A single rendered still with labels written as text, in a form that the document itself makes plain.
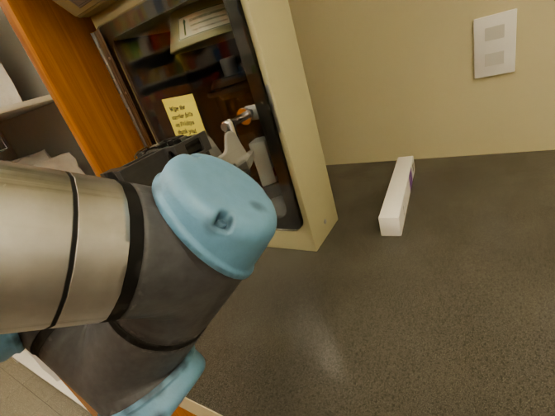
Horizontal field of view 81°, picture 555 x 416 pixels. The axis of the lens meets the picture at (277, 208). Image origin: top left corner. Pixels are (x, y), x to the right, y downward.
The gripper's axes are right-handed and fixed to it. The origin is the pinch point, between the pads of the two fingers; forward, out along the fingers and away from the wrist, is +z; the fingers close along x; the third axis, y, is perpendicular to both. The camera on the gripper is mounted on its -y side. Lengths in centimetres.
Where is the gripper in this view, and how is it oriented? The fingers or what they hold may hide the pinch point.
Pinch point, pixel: (244, 159)
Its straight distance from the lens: 50.1
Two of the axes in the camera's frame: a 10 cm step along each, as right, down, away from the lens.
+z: 4.8, -5.1, 7.2
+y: -3.0, -8.6, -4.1
